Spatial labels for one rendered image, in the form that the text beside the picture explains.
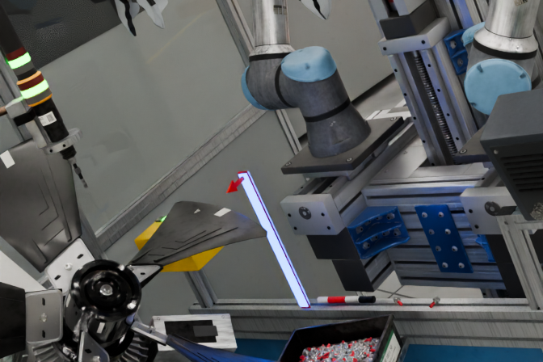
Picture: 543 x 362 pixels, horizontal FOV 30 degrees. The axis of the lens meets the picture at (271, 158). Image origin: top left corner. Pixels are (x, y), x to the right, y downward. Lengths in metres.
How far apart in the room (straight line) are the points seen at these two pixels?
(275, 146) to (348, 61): 2.77
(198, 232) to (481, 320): 0.54
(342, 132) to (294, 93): 0.14
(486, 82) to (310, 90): 0.56
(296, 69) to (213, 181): 0.75
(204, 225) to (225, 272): 1.08
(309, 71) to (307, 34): 3.44
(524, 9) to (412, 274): 0.81
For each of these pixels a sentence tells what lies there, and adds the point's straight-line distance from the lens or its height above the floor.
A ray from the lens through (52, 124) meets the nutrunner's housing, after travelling 1.70.
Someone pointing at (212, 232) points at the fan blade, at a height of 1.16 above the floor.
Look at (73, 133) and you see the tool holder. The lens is 1.71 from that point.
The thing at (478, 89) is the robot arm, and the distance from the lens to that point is 1.86.
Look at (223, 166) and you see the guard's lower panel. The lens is 2.99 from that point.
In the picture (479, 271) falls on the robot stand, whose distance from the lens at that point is 2.29.
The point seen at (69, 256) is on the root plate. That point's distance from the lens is 1.79.
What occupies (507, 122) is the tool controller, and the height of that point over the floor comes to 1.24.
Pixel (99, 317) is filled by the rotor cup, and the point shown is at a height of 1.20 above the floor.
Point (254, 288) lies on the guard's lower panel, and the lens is 3.06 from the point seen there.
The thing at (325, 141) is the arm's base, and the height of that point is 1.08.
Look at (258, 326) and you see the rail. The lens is 2.26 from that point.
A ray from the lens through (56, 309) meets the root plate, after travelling 1.73.
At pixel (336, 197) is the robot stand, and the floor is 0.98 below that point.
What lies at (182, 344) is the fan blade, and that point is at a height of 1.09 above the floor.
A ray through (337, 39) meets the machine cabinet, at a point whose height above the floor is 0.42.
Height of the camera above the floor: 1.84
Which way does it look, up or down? 19 degrees down
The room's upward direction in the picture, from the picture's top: 24 degrees counter-clockwise
